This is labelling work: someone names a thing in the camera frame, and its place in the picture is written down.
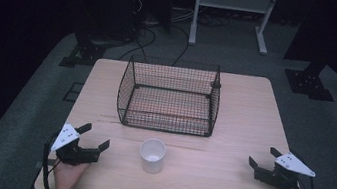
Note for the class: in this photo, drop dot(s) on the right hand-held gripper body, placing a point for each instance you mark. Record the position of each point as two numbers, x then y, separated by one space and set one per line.
278 178

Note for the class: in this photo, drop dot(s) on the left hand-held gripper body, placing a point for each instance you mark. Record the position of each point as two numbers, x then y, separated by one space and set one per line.
70 153

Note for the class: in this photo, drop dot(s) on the white cup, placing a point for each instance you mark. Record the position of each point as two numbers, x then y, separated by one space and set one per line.
151 161

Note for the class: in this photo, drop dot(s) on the person's left hand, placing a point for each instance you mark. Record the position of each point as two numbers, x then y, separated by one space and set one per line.
68 174

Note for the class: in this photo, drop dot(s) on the black stand base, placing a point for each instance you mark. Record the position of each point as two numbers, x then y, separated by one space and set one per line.
85 53
309 83

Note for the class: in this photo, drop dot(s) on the white metal stand frame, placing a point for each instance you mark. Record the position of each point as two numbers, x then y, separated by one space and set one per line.
234 2

